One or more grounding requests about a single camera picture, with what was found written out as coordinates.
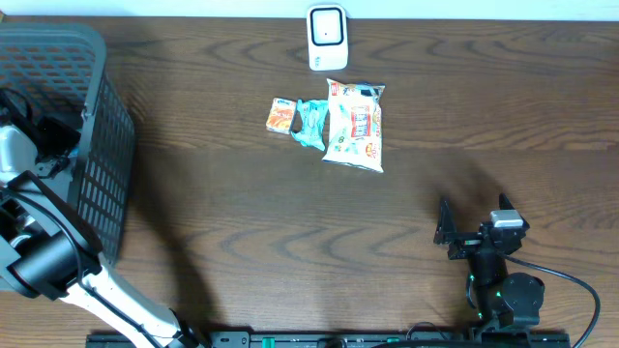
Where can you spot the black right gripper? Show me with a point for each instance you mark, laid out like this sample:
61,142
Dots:
447,233

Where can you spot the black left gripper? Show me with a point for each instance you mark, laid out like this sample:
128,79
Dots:
63,135

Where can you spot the yellow snack bag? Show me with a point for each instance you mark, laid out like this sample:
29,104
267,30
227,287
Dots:
355,125

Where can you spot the teal packet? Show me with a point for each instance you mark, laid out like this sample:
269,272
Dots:
313,116

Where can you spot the orange tissue pack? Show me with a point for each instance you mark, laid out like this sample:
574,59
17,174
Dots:
281,116

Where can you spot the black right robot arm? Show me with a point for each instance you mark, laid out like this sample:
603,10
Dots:
504,301

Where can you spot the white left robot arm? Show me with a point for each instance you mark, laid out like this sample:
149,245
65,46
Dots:
48,250

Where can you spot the white barcode scanner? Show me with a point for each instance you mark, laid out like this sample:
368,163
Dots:
327,37

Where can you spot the dark grey plastic basket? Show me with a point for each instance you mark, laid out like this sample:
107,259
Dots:
58,71

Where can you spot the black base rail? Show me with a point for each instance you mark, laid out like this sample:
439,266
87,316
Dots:
359,340

